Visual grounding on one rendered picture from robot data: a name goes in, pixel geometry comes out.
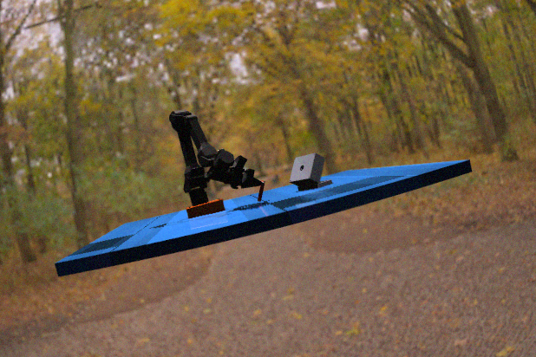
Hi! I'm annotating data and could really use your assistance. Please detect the red peg with white band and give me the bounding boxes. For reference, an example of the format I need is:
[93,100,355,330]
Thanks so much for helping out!
[258,181,265,202]

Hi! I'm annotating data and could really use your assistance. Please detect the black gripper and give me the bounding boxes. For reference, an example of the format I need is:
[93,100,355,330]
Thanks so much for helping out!
[222,167,264,189]

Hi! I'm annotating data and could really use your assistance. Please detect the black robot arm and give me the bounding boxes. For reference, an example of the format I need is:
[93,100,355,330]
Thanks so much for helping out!
[169,109,247,207]

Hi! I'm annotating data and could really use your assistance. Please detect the grey sloped panel with hole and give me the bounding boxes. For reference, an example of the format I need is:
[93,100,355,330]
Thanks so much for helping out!
[290,153,332,191]

